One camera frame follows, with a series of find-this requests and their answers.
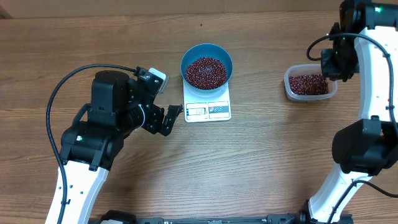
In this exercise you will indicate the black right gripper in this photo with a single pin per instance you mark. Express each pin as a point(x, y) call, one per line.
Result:
point(332, 71)

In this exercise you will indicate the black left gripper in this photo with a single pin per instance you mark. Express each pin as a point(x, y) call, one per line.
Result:
point(154, 126)

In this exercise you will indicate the blue plastic bowl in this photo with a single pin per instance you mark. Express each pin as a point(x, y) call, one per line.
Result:
point(207, 50)

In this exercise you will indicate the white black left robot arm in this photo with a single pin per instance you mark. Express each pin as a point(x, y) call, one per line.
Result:
point(119, 105)

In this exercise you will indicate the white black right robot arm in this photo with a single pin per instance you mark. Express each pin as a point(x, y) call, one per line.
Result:
point(364, 43)

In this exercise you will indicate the white digital kitchen scale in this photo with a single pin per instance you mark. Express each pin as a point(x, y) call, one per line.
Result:
point(206, 106)

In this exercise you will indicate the red adzuki beans in bowl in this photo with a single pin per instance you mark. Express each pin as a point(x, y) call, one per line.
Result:
point(206, 73)

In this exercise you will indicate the red adzuki beans in container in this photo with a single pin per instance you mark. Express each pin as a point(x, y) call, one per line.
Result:
point(313, 84)

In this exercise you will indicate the clear plastic bean container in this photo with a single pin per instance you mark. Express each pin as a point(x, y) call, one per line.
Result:
point(307, 69)

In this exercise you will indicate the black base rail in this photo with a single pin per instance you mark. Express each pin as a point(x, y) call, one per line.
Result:
point(116, 216)

